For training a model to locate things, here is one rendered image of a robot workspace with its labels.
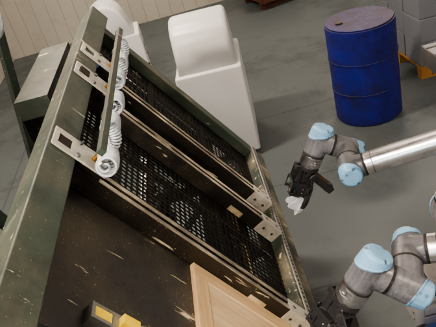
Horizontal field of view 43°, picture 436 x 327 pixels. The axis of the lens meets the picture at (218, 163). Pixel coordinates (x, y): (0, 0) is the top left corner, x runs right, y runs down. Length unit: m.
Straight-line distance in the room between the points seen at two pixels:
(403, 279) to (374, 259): 0.09
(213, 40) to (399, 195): 1.89
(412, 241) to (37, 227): 0.89
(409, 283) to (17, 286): 0.85
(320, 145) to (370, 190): 2.45
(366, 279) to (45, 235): 0.74
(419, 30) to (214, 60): 2.05
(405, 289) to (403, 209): 2.77
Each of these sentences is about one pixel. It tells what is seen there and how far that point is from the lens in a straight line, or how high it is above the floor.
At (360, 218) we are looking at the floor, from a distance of 4.05.
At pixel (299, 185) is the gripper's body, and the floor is 1.45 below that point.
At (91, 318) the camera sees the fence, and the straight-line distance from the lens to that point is 1.36.
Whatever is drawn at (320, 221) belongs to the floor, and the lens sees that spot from 4.08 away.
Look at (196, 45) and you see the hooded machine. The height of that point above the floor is 1.10.
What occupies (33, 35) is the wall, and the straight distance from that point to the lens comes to 10.06.
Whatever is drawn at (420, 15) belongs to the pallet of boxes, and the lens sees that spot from 5.56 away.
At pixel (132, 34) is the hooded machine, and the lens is 6.50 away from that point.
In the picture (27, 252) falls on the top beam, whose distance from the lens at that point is 1.26.
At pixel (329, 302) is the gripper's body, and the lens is 1.42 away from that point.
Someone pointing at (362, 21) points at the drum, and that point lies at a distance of 4.88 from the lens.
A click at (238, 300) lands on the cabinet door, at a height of 1.20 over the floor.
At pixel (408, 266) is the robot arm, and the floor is 1.61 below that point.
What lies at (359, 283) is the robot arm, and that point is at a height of 1.62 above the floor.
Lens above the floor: 2.58
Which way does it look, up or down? 31 degrees down
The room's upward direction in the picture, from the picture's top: 16 degrees counter-clockwise
